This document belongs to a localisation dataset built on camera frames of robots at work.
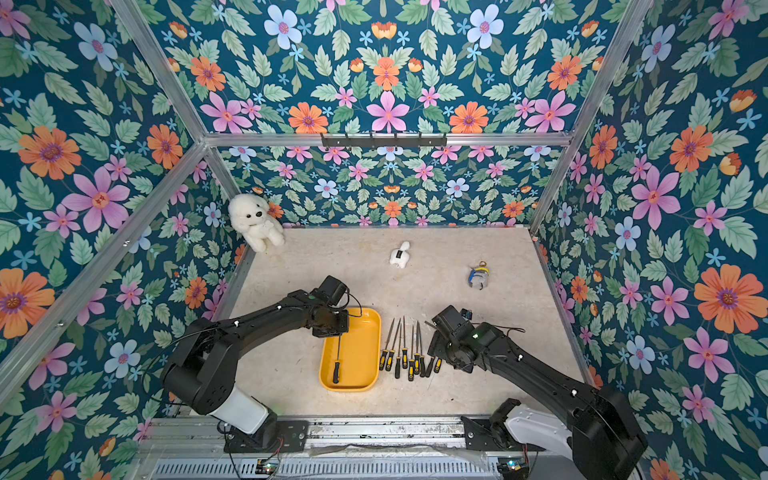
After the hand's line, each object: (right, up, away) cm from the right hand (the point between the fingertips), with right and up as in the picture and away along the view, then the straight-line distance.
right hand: (439, 353), depth 81 cm
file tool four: (-10, -2, +7) cm, 12 cm away
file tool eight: (-2, -5, +3) cm, 6 cm away
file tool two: (-14, -2, +6) cm, 15 cm away
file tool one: (-16, -2, +5) cm, 17 cm away
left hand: (-26, +5, +8) cm, 28 cm away
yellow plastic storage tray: (-23, -2, +6) cm, 24 cm away
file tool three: (-12, -3, +5) cm, 13 cm away
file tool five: (-8, -4, +4) cm, 10 cm away
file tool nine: (0, -4, +3) cm, 5 cm away
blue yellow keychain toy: (+15, +20, +18) cm, 31 cm away
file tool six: (-6, -3, +5) cm, 8 cm away
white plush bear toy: (-64, +41, +20) cm, 79 cm away
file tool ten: (-29, -6, +1) cm, 29 cm away
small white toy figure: (-11, +27, +26) cm, 39 cm away
